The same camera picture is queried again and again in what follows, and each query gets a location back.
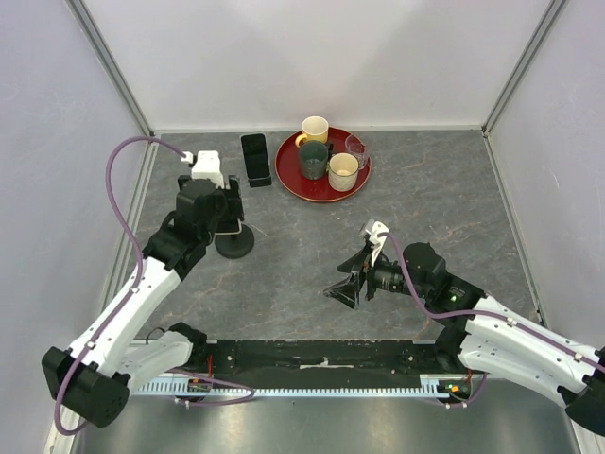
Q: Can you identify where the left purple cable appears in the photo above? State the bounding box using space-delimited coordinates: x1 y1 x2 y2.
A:
52 135 256 436

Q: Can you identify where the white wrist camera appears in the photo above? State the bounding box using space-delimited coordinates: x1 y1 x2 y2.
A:
360 219 389 266
181 150 225 188

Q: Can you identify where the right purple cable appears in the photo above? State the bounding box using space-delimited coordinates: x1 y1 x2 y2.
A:
382 231 605 408

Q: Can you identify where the red round tray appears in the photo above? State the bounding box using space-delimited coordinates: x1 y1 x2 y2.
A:
274 131 372 203

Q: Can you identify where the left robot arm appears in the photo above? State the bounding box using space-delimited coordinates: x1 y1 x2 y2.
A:
42 175 254 435

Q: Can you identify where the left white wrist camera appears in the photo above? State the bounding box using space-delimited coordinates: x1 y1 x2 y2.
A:
181 150 225 188

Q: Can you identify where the pink case smartphone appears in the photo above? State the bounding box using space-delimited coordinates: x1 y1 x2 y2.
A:
215 220 242 236

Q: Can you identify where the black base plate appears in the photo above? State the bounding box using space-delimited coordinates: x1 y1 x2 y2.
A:
184 340 468 390

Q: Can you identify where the yellow mug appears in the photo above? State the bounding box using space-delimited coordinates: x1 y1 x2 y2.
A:
295 115 330 148

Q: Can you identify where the dark green mug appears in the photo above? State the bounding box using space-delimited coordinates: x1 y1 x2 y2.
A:
299 141 329 181

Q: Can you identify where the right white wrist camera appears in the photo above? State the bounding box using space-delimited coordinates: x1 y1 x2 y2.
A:
360 219 389 266

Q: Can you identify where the white case smartphone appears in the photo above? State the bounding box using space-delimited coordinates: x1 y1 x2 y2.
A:
240 133 270 180

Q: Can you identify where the purple cable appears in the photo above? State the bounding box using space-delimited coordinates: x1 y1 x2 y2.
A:
382 231 605 408
52 135 256 436

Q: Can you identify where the right aluminium frame post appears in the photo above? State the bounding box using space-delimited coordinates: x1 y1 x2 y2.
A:
481 0 568 138

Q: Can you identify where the cream faceted cup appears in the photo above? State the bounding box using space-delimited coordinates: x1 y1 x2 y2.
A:
328 153 359 192

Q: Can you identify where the grey slotted cable duct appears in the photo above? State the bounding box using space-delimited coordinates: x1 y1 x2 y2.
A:
133 375 449 398

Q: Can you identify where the clear drinking glass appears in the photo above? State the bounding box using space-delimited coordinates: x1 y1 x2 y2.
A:
345 134 369 170

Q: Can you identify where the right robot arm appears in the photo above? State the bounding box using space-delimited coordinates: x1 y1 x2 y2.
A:
323 241 604 435

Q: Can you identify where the left aluminium frame post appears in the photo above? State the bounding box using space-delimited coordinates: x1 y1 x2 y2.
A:
65 0 154 136

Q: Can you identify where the aluminium frame post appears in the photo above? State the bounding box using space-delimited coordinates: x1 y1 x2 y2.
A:
65 0 154 136
481 0 568 138

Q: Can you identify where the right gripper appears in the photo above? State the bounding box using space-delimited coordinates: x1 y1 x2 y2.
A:
323 242 429 310

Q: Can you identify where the black round suction base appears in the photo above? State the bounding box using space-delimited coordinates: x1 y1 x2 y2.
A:
215 224 255 259

